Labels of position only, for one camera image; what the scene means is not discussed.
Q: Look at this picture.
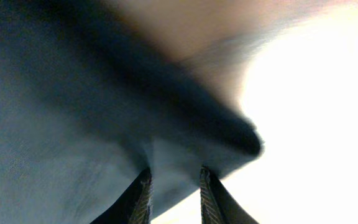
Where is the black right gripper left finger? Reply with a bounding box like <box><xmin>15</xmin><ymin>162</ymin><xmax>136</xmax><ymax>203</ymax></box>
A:
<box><xmin>91</xmin><ymin>168</ymin><xmax>152</xmax><ymax>224</ymax></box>

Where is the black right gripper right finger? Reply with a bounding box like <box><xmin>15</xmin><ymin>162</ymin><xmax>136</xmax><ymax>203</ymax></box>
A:
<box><xmin>200</xmin><ymin>167</ymin><xmax>259</xmax><ymax>224</ymax></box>

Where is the black leggings red waistband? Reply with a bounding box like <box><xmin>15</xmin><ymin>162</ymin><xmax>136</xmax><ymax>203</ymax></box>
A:
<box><xmin>0</xmin><ymin>1</ymin><xmax>261</xmax><ymax>223</ymax></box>

